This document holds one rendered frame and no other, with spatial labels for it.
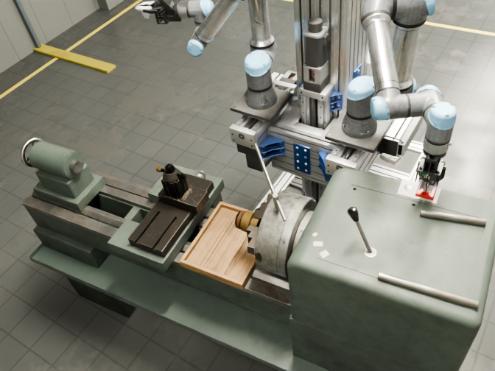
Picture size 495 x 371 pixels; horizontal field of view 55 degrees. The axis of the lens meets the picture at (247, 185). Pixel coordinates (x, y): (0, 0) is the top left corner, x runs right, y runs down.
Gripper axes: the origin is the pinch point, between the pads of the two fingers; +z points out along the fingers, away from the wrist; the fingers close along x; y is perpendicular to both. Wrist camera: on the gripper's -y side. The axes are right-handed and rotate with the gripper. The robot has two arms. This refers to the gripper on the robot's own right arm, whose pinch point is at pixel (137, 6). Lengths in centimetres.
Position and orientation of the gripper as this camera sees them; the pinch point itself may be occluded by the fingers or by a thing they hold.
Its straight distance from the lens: 240.3
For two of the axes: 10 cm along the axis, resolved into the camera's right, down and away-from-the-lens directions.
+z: -9.8, -0.5, 2.1
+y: 1.4, 5.8, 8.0
